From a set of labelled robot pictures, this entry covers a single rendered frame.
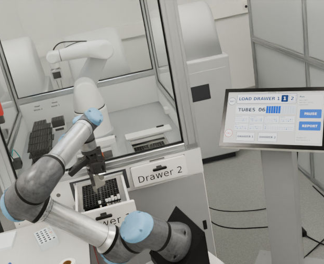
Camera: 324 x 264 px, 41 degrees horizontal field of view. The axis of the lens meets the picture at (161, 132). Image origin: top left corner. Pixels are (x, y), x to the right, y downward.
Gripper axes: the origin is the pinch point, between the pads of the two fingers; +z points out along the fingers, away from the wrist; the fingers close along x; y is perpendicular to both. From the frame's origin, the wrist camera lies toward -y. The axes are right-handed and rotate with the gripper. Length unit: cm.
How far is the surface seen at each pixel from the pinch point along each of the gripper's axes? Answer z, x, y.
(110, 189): 7.6, 10.5, 6.7
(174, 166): 9.3, 21.1, 41.0
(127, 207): 6.9, -10.8, 12.5
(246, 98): -18, 21, 84
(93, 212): 5.1, -10.8, -2.5
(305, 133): -5, -6, 101
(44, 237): 18.4, 1.3, -28.4
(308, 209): 98, 74, 141
